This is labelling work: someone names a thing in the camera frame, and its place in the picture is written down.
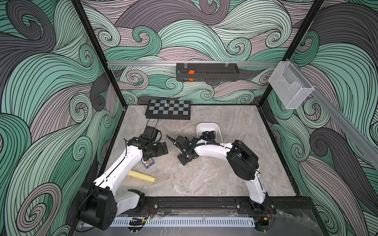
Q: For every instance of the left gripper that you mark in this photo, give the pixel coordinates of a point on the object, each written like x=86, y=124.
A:
x=159, y=152

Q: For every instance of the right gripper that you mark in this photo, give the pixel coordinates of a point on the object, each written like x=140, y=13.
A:
x=180, y=143

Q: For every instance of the black VW key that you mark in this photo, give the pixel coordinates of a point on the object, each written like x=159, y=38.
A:
x=205, y=135

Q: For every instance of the white storage box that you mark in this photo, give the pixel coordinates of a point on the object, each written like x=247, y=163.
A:
x=203, y=127

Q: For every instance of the black flip key with silver edge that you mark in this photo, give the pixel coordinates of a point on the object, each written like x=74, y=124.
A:
x=212, y=135

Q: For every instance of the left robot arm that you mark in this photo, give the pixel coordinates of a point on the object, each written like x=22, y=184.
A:
x=100, y=202

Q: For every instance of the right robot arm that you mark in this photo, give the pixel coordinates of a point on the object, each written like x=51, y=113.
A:
x=243, y=161

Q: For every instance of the blue playing card box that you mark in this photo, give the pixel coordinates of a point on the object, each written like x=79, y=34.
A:
x=148, y=163

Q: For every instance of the black chessboard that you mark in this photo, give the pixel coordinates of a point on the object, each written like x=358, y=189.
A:
x=177, y=109

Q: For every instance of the yellow flashlight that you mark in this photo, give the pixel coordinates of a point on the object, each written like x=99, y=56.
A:
x=141, y=176

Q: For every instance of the orange block in tray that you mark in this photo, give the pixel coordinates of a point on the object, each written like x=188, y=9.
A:
x=191, y=72

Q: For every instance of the white perforated strip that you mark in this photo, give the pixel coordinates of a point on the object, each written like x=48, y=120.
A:
x=201, y=222

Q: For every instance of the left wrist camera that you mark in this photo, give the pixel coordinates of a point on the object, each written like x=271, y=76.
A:
x=151, y=133

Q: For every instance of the black wall tray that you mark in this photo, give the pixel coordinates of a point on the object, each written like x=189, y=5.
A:
x=207, y=72

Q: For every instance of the clear acrylic wall holder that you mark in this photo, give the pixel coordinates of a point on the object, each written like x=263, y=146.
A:
x=290, y=84

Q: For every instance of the aluminium wall rail right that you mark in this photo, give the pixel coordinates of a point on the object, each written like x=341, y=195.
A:
x=361, y=142

